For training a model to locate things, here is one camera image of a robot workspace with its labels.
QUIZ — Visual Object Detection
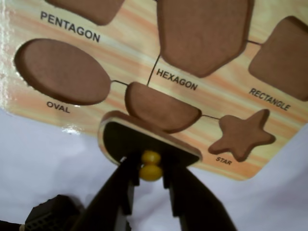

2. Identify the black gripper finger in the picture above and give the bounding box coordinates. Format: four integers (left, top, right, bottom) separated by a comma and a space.
162, 153, 238, 231
80, 153, 142, 231

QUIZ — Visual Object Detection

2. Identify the black semicircle piece yellow pin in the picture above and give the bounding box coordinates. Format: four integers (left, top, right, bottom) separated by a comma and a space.
97, 110, 203, 182

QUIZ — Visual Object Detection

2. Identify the black grid base plate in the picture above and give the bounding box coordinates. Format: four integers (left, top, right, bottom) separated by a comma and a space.
24, 194, 84, 231

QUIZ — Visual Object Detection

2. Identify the yellow wooden shape puzzle board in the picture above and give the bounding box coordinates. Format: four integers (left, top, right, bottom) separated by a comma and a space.
0, 0, 308, 181

